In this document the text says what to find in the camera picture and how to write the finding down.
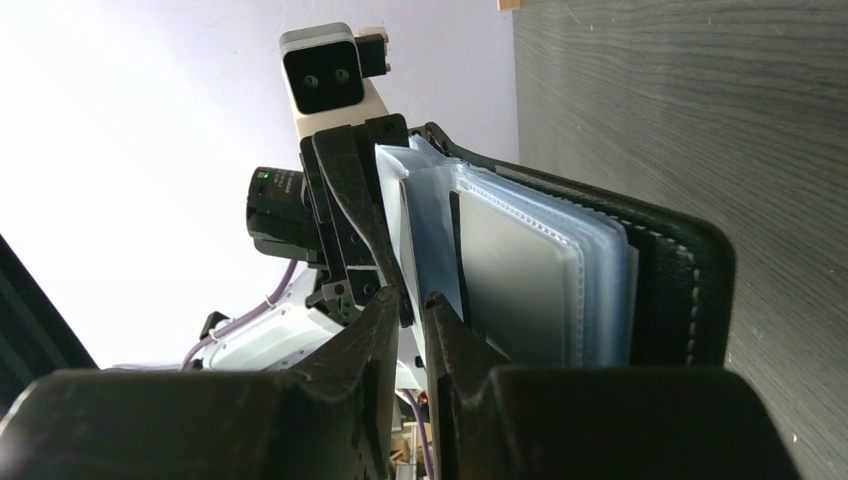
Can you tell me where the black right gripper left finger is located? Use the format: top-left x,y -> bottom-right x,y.
1,287 -> 402,479

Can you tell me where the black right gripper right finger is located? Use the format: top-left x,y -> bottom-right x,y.
423,294 -> 800,479

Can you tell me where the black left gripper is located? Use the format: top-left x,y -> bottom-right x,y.
246,114 -> 414,327

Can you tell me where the black card holder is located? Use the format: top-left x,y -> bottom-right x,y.
376,125 -> 736,367

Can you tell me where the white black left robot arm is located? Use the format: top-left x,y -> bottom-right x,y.
110,136 -> 381,373

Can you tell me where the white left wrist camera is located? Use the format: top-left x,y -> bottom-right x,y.
279,22 -> 390,140

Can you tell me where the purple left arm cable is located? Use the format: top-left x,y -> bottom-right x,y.
180,258 -> 435,480

